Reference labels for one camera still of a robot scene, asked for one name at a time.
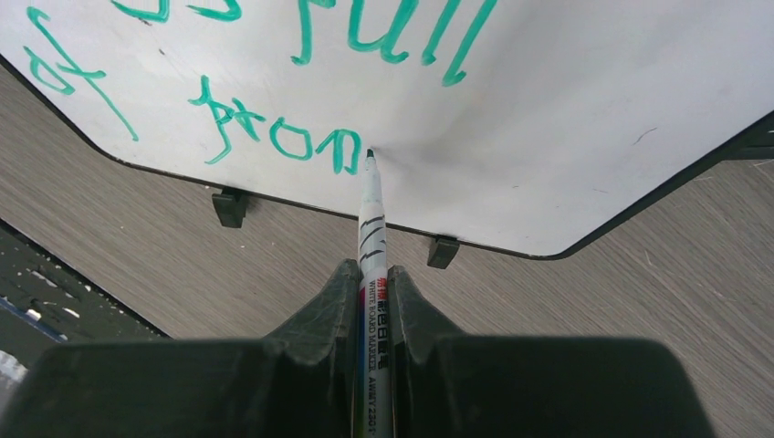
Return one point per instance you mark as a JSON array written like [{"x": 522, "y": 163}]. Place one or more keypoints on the small whiteboard with stand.
[{"x": 529, "y": 128}]

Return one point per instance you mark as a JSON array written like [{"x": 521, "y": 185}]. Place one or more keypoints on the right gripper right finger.
[{"x": 450, "y": 383}]

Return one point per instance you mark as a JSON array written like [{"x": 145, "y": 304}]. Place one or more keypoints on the green white marker pen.
[{"x": 372, "y": 402}]

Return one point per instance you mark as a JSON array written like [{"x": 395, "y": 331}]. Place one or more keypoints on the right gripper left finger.
[{"x": 296, "y": 381}]

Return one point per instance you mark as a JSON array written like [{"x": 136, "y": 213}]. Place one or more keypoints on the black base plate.
[{"x": 45, "y": 302}]

